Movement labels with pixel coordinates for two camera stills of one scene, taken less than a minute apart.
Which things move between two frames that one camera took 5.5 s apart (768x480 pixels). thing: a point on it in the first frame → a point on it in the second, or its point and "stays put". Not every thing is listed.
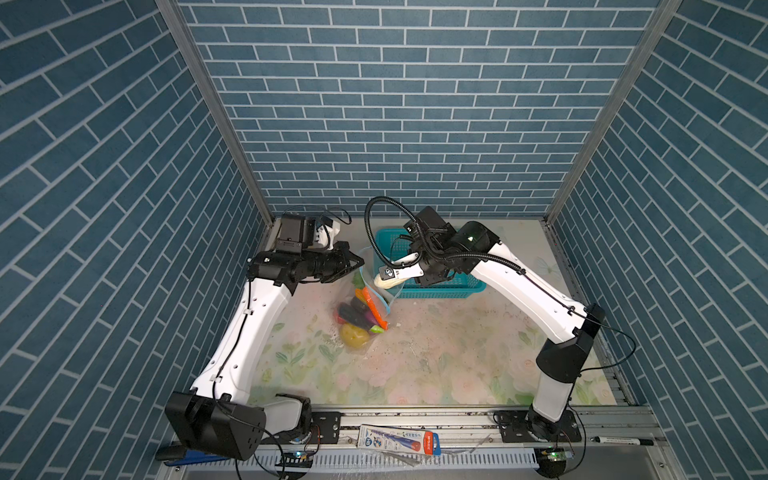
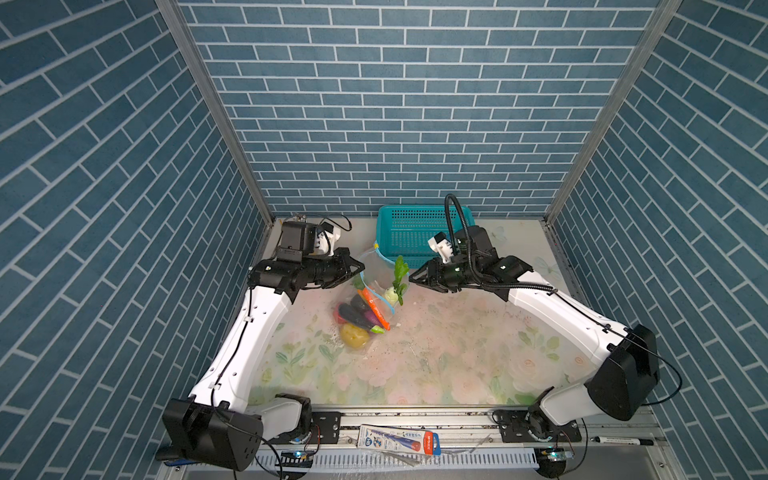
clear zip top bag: [361, 316] stays put
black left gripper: [341, 253] stays put
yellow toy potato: [353, 336] stays put
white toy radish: [389, 282] → [391, 295]
